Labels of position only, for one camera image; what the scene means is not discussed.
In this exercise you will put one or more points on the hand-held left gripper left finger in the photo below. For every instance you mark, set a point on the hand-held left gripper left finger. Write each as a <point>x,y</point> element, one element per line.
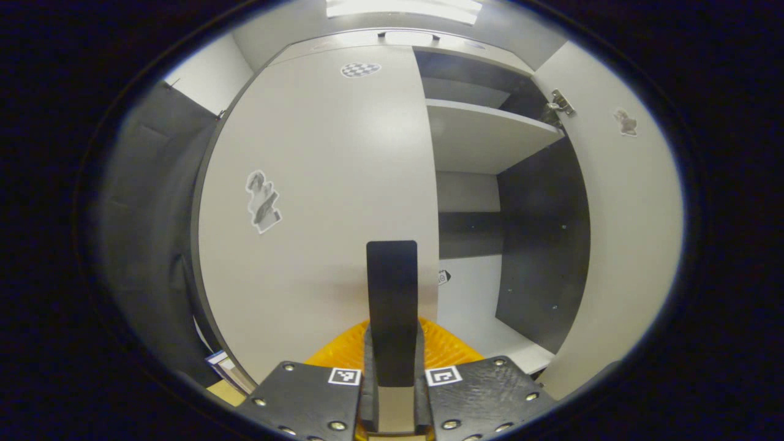
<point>366,398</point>

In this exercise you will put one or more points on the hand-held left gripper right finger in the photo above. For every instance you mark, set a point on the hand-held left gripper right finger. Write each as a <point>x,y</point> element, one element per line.
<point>421,398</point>

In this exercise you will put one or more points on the grey double-door shoe cabinet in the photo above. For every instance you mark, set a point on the grey double-door shoe cabinet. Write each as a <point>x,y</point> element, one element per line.
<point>539,245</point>

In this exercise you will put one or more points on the grey cabinet door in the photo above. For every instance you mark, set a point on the grey cabinet door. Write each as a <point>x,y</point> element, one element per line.
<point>625,245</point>
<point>318,184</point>

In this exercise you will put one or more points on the grey cabinet shelf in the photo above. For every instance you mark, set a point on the grey cabinet shelf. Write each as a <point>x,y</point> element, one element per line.
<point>478,135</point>
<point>459,92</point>

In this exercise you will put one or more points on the metal door hinge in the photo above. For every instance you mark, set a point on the metal door hinge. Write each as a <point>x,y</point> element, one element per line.
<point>560,104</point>

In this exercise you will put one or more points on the white book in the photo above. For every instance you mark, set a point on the white book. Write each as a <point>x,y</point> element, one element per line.
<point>217,358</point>

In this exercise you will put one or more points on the black backdrop cloth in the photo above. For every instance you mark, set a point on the black backdrop cloth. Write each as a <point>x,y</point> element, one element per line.
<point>153,245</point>

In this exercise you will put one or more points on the large ceiling light panel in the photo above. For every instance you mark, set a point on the large ceiling light panel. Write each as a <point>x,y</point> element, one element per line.
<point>404,9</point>

